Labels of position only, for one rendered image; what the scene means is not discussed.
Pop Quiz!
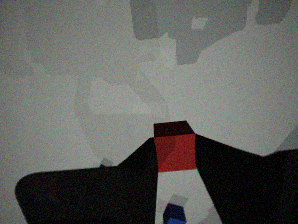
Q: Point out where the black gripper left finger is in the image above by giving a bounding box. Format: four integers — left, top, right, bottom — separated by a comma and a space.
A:
14, 137, 158, 224

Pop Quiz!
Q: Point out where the red block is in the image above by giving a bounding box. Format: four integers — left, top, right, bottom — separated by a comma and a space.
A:
154, 120, 197, 173

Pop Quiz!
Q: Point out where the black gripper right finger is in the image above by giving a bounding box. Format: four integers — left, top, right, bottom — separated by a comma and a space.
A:
195, 134, 298, 224

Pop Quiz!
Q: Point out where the blue cube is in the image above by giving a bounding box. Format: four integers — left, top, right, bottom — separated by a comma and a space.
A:
163, 203, 187, 224

